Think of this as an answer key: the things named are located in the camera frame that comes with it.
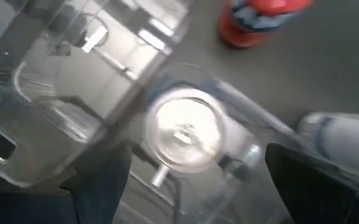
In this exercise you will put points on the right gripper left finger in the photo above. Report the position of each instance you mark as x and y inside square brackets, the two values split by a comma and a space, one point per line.
[101, 186]

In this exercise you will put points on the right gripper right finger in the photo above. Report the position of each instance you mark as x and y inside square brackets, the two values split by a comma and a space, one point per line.
[310, 193]

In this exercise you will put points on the silver and blue can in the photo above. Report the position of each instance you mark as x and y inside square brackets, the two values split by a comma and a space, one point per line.
[185, 130]

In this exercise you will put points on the clear plastic bin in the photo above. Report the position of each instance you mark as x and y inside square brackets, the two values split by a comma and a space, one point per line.
[204, 202]
[73, 77]

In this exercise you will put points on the red Fanta soda can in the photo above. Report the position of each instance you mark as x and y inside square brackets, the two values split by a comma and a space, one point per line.
[244, 34]

